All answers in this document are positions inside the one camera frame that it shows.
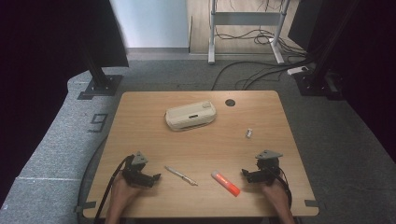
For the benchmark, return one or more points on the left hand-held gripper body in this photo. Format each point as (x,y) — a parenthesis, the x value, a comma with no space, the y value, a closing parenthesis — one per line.
(134,174)

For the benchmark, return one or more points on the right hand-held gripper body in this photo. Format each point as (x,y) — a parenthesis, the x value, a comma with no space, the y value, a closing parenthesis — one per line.
(267,168)

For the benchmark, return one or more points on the orange highlighter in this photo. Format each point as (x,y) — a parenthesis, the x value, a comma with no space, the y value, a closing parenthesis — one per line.
(225,183)

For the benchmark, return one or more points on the beige pencil case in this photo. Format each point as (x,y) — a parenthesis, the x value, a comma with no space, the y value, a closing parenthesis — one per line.
(190,115)

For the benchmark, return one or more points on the person's left hand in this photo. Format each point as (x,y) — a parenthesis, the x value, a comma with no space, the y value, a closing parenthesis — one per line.
(123,193)

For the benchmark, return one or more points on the person's right hand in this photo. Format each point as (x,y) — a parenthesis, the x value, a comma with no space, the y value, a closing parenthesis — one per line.
(277,194)

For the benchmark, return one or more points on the silver pen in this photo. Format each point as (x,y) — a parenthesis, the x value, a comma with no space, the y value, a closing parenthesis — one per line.
(181,175)

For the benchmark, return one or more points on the grey tape strip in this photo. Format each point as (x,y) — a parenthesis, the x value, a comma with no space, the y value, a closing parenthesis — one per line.
(311,203)
(84,206)

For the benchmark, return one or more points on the black metal stand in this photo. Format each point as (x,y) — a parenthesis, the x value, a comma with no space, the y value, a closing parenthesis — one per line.
(320,81)
(100,84)

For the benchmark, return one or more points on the white power strip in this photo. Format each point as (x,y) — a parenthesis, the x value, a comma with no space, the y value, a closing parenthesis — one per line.
(297,70)

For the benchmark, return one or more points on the dark panel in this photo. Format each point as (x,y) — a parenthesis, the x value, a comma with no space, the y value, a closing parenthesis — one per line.
(303,21)

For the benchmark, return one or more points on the black curtain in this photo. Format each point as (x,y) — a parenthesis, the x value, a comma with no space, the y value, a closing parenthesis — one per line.
(46,46)

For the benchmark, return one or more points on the white desk frame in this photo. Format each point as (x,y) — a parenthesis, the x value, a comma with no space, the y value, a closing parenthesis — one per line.
(246,18)

